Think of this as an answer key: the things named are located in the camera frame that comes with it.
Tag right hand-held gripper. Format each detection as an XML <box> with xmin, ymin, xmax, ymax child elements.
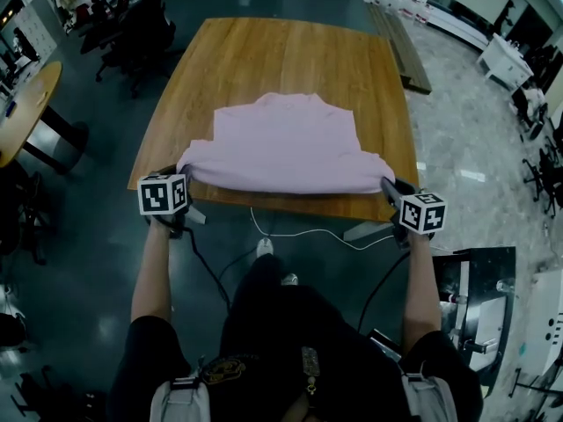
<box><xmin>379</xmin><ymin>176</ymin><xmax>448</xmax><ymax>250</ymax></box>

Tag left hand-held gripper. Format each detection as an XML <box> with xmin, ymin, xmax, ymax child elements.
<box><xmin>136</xmin><ymin>164</ymin><xmax>195</xmax><ymax>240</ymax></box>

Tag pink shirt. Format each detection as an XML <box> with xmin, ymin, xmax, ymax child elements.
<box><xmin>175</xmin><ymin>92</ymin><xmax>396</xmax><ymax>195</ymax></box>

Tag person's left forearm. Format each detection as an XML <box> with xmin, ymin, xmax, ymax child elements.
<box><xmin>130</xmin><ymin>222</ymin><xmax>175</xmax><ymax>324</ymax></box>

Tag person's right forearm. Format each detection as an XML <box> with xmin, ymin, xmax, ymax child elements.
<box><xmin>402</xmin><ymin>233</ymin><xmax>442</xmax><ymax>351</ymax></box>

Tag black cart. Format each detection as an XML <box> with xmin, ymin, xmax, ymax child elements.
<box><xmin>433</xmin><ymin>246</ymin><xmax>518</xmax><ymax>386</ymax></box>

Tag dark wooden plank bench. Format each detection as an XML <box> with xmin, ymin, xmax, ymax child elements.
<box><xmin>367</xmin><ymin>2</ymin><xmax>433</xmax><ymax>94</ymax></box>

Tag black office chair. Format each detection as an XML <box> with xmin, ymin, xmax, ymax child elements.
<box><xmin>94</xmin><ymin>0</ymin><xmax>177</xmax><ymax>98</ymax></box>

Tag rectangular wooden table white legs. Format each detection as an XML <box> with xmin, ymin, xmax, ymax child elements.
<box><xmin>127</xmin><ymin>17</ymin><xmax>420</xmax><ymax>244</ymax></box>

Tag row of black swivel chairs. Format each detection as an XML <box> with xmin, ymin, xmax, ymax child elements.
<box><xmin>521</xmin><ymin>112</ymin><xmax>563</xmax><ymax>219</ymax></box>

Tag round wooden table black base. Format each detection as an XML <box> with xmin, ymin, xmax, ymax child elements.
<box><xmin>0</xmin><ymin>61</ymin><xmax>90</xmax><ymax>175</ymax></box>

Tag white cabinet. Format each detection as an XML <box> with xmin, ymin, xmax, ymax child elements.
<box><xmin>476</xmin><ymin>32</ymin><xmax>536</xmax><ymax>91</ymax></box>

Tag white tray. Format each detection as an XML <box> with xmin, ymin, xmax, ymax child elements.
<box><xmin>472</xmin><ymin>296</ymin><xmax>507</xmax><ymax>368</ymax></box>

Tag person's black trousers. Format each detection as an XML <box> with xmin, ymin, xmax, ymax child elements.
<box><xmin>219</xmin><ymin>252</ymin><xmax>397</xmax><ymax>364</ymax></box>

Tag row of white bottles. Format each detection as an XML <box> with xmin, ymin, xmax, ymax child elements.
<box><xmin>360</xmin><ymin>0</ymin><xmax>435</xmax><ymax>24</ymax></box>

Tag beaded pendant with key charm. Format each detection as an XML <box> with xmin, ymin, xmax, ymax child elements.
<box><xmin>301</xmin><ymin>346</ymin><xmax>321</xmax><ymax>396</ymax></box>

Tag person's black shirt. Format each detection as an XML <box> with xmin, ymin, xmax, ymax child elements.
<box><xmin>107</xmin><ymin>316</ymin><xmax>485</xmax><ymax>422</ymax></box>

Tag white machine housing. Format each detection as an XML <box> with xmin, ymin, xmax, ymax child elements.
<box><xmin>523</xmin><ymin>268</ymin><xmax>563</xmax><ymax>377</ymax></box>

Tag white floor cable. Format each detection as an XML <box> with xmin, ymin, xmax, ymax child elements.
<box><xmin>249</xmin><ymin>207</ymin><xmax>454</xmax><ymax>252</ymax></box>

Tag right hand-held gripper black cable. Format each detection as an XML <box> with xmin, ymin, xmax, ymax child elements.
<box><xmin>356</xmin><ymin>251</ymin><xmax>413</xmax><ymax>333</ymax></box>

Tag hand-held gripper black cable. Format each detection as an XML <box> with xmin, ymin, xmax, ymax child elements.
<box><xmin>356</xmin><ymin>251</ymin><xmax>413</xmax><ymax>333</ymax></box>
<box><xmin>184</xmin><ymin>226</ymin><xmax>265</xmax><ymax>311</ymax></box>

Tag left hand-held gripper black cable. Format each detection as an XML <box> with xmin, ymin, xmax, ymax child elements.
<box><xmin>184</xmin><ymin>226</ymin><xmax>265</xmax><ymax>311</ymax></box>

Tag grey shoulder strap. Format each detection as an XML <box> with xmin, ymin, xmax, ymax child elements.
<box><xmin>150</xmin><ymin>375</ymin><xmax>212</xmax><ymax>422</ymax></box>
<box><xmin>398</xmin><ymin>360</ymin><xmax>458</xmax><ymax>422</ymax></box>

